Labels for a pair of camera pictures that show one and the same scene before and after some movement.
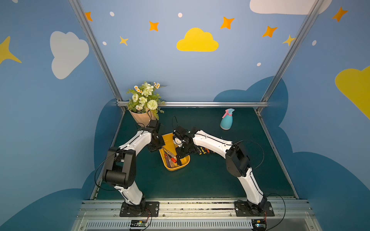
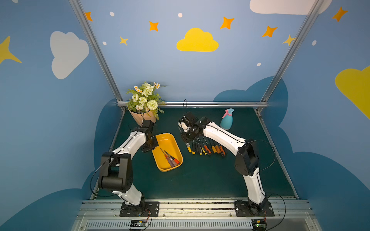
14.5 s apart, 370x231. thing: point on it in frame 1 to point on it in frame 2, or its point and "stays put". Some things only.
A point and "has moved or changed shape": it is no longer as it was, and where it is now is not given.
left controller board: [138, 223] stays put
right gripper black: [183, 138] to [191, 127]
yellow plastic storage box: [170, 145] has moved or changed shape
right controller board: [259, 224] stays put
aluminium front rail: [195, 215] stays put
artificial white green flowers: [145, 97] stays put
